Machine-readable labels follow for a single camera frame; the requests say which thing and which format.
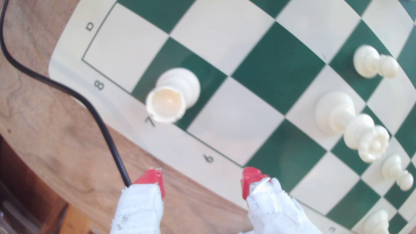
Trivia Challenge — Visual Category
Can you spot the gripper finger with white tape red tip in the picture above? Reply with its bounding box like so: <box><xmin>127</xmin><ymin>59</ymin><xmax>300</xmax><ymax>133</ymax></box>
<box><xmin>110</xmin><ymin>168</ymin><xmax>166</xmax><ymax>234</ymax></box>
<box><xmin>241</xmin><ymin>167</ymin><xmax>323</xmax><ymax>234</ymax></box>

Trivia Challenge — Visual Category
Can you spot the white queen chess piece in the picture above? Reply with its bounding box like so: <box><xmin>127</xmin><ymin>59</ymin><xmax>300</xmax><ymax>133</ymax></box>
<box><xmin>314</xmin><ymin>91</ymin><xmax>390</xmax><ymax>164</ymax></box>

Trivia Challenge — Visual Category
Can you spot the white rook chess piece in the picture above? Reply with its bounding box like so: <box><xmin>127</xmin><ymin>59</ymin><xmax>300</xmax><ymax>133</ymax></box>
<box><xmin>145</xmin><ymin>67</ymin><xmax>201</xmax><ymax>124</ymax></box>

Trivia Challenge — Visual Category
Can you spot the green and white chess mat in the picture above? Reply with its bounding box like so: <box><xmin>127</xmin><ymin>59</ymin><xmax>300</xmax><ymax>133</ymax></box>
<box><xmin>48</xmin><ymin>0</ymin><xmax>416</xmax><ymax>234</ymax></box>

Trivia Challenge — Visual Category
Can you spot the black cable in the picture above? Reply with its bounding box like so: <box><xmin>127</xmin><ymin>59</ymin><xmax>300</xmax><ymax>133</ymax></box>
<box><xmin>0</xmin><ymin>0</ymin><xmax>132</xmax><ymax>187</ymax></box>

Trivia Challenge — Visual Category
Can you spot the white pawn chess piece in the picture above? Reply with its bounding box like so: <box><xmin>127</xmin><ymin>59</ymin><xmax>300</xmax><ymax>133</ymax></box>
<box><xmin>353</xmin><ymin>44</ymin><xmax>400</xmax><ymax>79</ymax></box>
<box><xmin>381</xmin><ymin>154</ymin><xmax>414</xmax><ymax>192</ymax></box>

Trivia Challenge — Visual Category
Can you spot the white king chess piece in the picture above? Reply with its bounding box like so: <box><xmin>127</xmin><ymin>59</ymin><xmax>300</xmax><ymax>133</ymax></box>
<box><xmin>363</xmin><ymin>210</ymin><xmax>390</xmax><ymax>234</ymax></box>

